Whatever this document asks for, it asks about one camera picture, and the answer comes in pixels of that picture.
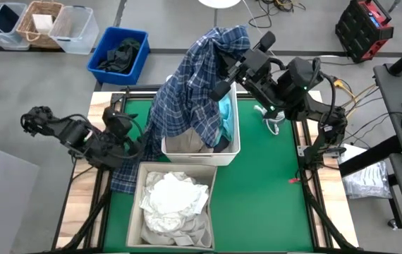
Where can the clear bin with lid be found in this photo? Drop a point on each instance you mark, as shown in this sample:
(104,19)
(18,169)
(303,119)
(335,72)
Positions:
(7,40)

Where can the white textured non-woven fabric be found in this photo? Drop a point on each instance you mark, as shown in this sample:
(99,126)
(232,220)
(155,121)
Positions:
(134,211)

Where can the grey panel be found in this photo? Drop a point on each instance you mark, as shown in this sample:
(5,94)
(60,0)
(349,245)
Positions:
(0,204)

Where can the white garment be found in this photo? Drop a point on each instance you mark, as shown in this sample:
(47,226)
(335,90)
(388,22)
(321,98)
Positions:
(173,197)

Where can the black metal rig frame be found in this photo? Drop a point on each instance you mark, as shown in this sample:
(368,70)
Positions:
(328,225)

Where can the dark green garment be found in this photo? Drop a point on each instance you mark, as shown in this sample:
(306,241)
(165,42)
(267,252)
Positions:
(121,56)

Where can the red and black toolbox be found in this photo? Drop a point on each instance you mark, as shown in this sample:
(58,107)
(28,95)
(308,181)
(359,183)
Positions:
(361,30)

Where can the clear plastic bag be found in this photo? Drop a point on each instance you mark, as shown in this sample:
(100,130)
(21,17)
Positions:
(366,176)

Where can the silver frame bracket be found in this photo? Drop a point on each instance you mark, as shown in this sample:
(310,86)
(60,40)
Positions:
(303,151)

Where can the clear plastic bin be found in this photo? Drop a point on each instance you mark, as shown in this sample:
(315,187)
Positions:
(75,30)

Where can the small red clip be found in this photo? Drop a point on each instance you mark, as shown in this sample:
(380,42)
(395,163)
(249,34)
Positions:
(293,180)

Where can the cream cloth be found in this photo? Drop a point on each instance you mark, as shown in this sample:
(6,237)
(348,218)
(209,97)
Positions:
(187,240)

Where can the cream small box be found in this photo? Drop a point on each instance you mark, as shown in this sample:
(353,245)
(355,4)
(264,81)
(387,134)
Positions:
(43,24)

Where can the wicker basket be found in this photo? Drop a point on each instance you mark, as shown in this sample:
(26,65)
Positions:
(24,31)

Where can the teal garment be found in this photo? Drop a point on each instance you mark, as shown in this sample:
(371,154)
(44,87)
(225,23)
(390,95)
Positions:
(226,116)

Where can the blue plaid shirt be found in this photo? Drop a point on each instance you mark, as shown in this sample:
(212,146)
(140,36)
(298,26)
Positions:
(187,98)

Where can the beige garment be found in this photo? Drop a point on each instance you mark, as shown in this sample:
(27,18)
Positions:
(187,141)

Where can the blue plastic bin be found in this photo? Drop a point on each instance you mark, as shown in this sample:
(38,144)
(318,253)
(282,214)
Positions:
(98,68)

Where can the green table mat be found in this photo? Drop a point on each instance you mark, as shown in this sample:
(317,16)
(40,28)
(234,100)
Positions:
(257,194)

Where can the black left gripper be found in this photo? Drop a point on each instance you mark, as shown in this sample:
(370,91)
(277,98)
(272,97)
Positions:
(116,153)

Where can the white perforated plastic basket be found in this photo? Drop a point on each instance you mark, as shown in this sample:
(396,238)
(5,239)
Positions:
(201,159)

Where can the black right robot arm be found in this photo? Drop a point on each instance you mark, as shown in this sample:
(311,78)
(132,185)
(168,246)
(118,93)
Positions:
(303,74)

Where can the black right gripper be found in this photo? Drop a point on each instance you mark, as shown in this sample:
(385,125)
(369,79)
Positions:
(259,72)

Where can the round white disc lamp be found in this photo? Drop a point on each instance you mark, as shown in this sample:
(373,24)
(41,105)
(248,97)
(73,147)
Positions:
(218,3)

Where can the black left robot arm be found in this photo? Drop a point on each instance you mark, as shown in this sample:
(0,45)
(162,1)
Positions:
(70,134)

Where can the black garment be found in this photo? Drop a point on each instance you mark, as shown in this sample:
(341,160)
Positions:
(222,144)

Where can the dark blue tray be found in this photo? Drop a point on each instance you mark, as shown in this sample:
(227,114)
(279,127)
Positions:
(3,17)

